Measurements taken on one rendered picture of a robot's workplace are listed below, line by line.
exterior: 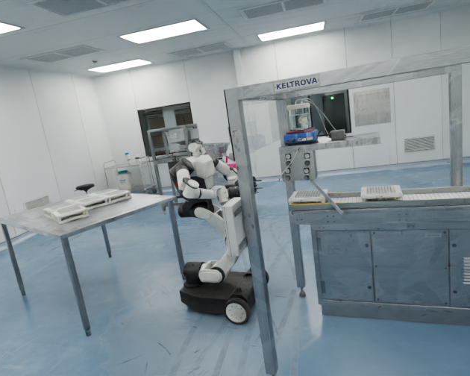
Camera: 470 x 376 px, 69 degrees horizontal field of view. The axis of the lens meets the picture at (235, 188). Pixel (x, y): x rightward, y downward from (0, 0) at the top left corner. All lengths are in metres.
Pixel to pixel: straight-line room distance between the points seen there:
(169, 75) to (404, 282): 6.80
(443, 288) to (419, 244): 0.32
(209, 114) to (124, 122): 2.11
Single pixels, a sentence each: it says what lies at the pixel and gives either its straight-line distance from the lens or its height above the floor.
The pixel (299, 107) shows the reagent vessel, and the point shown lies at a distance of 2.32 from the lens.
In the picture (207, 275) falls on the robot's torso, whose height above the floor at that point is 0.29.
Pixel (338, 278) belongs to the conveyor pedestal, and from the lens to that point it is 2.61.
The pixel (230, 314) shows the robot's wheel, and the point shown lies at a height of 0.07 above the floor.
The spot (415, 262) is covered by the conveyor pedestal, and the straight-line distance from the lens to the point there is 2.55.
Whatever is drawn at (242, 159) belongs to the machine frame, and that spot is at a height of 1.31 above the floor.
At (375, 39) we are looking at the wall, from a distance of 7.76.
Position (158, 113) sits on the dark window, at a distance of 8.36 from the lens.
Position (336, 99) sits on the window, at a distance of 7.60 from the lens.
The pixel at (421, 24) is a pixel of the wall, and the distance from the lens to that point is 7.95.
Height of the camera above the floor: 1.51
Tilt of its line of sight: 12 degrees down
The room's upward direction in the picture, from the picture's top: 8 degrees counter-clockwise
